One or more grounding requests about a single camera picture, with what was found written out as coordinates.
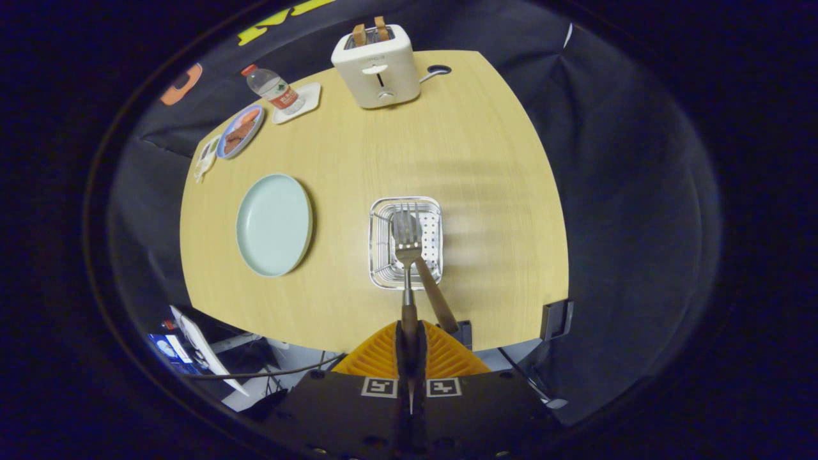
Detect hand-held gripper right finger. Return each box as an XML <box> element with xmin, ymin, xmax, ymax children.
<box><xmin>409</xmin><ymin>321</ymin><xmax>564</xmax><ymax>460</ymax></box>

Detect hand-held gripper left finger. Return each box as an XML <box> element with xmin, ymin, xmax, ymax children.
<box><xmin>261</xmin><ymin>321</ymin><xmax>410</xmax><ymax>460</ymax></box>

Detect metal spoon wooden handle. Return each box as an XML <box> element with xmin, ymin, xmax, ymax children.
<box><xmin>393</xmin><ymin>211</ymin><xmax>460</xmax><ymax>334</ymax></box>

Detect metal fork wooden handle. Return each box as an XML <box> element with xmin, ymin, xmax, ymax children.
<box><xmin>391</xmin><ymin>203</ymin><xmax>423</xmax><ymax>416</ymax></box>

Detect black table clamp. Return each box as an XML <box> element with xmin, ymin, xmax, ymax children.
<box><xmin>540</xmin><ymin>300</ymin><xmax>575</xmax><ymax>341</ymax></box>

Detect white flat board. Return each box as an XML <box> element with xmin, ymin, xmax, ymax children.
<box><xmin>169</xmin><ymin>305</ymin><xmax>250</xmax><ymax>397</ymax></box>

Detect lit blue screen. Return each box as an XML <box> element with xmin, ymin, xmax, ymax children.
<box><xmin>148</xmin><ymin>333</ymin><xmax>205</xmax><ymax>374</ymax></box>

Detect light green plate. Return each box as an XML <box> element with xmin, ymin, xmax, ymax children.
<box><xmin>236</xmin><ymin>173</ymin><xmax>314</xmax><ymax>278</ymax></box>

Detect black backdrop cloth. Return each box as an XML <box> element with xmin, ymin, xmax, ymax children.
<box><xmin>109</xmin><ymin>0</ymin><xmax>723</xmax><ymax>426</ymax></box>

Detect blue plate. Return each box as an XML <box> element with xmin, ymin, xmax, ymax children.
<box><xmin>216</xmin><ymin>103</ymin><xmax>265</xmax><ymax>159</ymax></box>

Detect white divided sauce dish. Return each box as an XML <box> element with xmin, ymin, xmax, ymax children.
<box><xmin>194</xmin><ymin>134</ymin><xmax>221</xmax><ymax>184</ymax></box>

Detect brown meat slices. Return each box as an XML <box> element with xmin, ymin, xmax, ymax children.
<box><xmin>224</xmin><ymin>110</ymin><xmax>261</xmax><ymax>153</ymax></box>

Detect white square coaster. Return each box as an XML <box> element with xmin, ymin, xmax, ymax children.
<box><xmin>272</xmin><ymin>82</ymin><xmax>321</xmax><ymax>125</ymax></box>

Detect clear water bottle red cap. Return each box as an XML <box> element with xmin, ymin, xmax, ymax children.
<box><xmin>241</xmin><ymin>64</ymin><xmax>306</xmax><ymax>116</ymax></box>

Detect white toaster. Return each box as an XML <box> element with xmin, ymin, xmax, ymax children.
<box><xmin>331</xmin><ymin>24</ymin><xmax>421</xmax><ymax>109</ymax></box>

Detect thin black cable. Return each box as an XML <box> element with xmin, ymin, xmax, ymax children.
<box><xmin>185</xmin><ymin>353</ymin><xmax>346</xmax><ymax>381</ymax></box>

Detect metal wire basket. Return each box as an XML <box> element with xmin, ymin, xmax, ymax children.
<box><xmin>369</xmin><ymin>196</ymin><xmax>444</xmax><ymax>291</ymax></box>

